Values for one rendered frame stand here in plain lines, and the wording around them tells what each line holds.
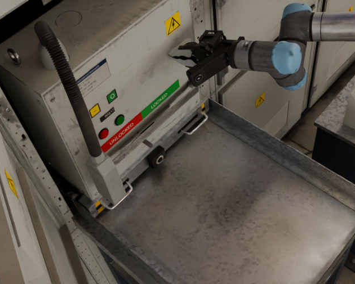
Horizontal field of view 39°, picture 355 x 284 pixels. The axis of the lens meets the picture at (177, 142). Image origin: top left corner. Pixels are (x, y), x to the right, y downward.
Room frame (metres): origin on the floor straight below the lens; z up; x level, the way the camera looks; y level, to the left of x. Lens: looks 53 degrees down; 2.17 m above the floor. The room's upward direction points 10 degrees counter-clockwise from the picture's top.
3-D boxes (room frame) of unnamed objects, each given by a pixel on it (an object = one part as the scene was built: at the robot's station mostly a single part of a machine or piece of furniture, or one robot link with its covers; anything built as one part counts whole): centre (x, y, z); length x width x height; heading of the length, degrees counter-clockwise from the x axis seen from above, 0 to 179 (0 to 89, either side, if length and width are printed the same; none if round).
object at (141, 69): (0.94, 0.09, 1.15); 0.48 x 0.01 x 0.48; 129
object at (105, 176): (0.75, 0.20, 1.09); 0.08 x 0.05 x 0.17; 39
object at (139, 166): (0.95, 0.10, 0.89); 0.54 x 0.05 x 0.06; 129
